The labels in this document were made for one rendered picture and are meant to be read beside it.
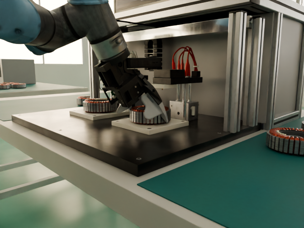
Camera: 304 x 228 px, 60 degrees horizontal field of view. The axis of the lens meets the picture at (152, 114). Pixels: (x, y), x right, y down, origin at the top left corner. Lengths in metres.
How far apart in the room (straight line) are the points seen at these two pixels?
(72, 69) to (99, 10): 5.35
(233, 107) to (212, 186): 0.28
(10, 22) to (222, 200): 0.40
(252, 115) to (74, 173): 0.47
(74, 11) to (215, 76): 0.48
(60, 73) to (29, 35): 5.32
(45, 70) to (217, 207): 5.41
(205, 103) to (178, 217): 0.60
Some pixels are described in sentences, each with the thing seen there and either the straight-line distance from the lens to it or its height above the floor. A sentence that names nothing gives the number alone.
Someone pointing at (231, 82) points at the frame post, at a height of 0.89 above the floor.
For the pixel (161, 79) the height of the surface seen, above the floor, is 0.89.
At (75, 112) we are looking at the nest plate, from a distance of 0.89.
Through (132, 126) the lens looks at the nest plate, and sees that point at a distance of 0.66.
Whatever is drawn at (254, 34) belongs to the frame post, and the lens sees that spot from 0.76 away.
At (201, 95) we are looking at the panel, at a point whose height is 0.83.
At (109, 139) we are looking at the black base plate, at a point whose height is 0.77.
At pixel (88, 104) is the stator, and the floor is 0.81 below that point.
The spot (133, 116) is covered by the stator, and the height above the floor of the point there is 0.80.
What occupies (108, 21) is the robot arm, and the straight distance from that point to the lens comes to 0.58.
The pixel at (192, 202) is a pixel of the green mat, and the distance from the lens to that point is 0.37.
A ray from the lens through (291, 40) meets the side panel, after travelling 0.95.
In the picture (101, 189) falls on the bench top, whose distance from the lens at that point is 0.47.
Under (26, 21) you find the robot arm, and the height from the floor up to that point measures 0.99.
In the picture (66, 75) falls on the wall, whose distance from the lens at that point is 5.85.
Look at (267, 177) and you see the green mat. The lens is 0.48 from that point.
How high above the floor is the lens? 0.93
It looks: 10 degrees down
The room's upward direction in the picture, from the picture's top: straight up
